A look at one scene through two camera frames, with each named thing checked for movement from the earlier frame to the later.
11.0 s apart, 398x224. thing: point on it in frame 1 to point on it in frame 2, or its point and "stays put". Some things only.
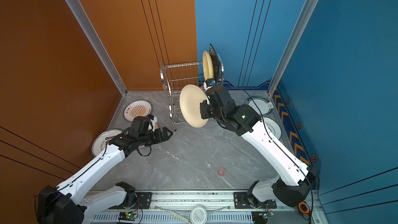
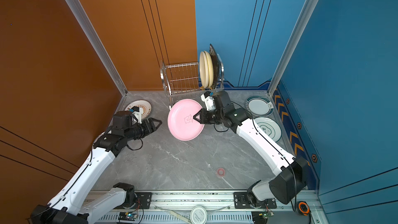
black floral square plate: x=215 y=63 stays put
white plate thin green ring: x=273 y=126 stays put
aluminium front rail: x=175 y=208 stays put
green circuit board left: x=127 y=216 stays put
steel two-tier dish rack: x=176 y=77 stays put
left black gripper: x=165 y=132 to x=153 y=127
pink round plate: x=156 y=126 to x=181 y=121
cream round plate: x=190 y=97 to x=204 y=71
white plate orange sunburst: x=138 y=108 stays put
